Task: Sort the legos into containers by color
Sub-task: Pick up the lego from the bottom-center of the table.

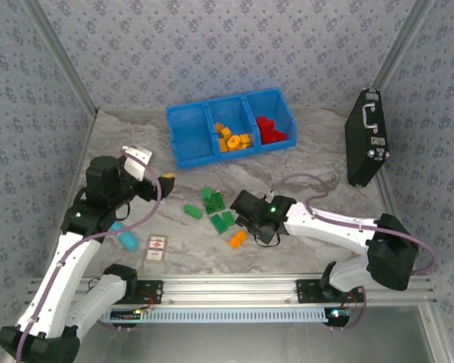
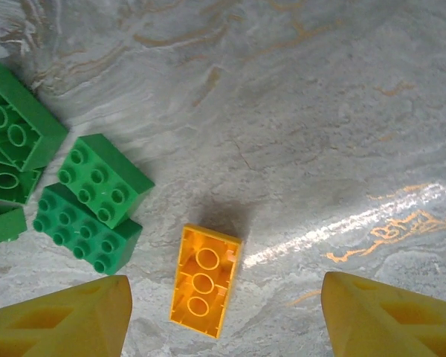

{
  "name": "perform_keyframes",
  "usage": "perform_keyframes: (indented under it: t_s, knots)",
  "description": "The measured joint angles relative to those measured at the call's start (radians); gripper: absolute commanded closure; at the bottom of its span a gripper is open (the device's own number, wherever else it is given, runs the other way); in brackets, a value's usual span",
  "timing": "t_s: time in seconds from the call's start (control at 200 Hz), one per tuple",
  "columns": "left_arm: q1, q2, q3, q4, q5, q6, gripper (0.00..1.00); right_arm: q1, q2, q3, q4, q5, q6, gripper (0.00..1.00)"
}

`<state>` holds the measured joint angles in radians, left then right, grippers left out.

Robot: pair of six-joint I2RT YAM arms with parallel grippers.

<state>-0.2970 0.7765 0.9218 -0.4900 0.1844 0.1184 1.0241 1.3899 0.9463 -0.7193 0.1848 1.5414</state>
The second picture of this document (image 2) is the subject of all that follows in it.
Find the rounded green lego piece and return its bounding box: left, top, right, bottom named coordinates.
left=0, top=206, right=28, bottom=254

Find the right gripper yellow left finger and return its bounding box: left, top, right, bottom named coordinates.
left=0, top=274, right=133, bottom=357

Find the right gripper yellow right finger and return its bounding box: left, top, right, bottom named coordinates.
left=321, top=271, right=446, bottom=357

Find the long green lego brick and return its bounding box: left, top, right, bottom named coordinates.
left=0, top=59, right=70, bottom=173
left=32, top=182, right=143, bottom=276

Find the long orange lego brick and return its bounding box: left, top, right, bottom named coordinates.
left=169, top=223, right=243, bottom=340

